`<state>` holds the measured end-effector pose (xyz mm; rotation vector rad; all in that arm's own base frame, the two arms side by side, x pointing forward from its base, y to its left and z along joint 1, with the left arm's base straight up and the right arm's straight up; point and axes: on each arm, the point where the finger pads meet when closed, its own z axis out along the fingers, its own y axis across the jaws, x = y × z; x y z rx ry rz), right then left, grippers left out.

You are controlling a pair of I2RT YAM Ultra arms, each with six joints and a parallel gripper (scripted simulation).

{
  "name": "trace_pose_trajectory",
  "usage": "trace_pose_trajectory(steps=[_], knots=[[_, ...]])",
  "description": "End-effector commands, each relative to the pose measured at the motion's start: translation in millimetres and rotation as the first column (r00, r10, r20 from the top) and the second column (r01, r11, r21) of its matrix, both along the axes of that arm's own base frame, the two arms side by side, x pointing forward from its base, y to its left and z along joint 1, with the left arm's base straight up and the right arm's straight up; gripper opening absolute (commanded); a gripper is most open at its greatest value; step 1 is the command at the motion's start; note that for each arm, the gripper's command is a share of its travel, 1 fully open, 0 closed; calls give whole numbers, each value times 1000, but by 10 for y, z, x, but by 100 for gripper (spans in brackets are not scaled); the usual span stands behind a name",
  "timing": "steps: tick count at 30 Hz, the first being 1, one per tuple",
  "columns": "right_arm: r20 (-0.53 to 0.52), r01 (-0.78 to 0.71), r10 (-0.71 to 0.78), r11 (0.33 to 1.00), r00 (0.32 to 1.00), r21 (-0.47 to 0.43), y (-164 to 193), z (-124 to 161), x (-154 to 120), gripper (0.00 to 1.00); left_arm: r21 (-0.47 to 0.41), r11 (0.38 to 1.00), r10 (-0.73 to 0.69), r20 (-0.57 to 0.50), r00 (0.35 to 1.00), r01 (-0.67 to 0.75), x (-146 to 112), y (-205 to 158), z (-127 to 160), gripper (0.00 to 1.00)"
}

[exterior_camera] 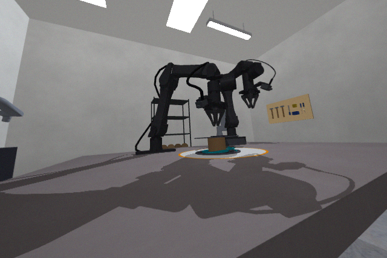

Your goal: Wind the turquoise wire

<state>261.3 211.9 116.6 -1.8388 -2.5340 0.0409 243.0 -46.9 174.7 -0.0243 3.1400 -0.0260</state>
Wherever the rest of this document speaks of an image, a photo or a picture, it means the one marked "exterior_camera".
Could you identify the white circular mat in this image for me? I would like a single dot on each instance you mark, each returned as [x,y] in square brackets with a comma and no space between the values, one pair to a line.
[244,152]

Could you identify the turquoise wire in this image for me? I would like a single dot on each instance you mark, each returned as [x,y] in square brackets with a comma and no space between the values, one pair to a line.
[220,151]

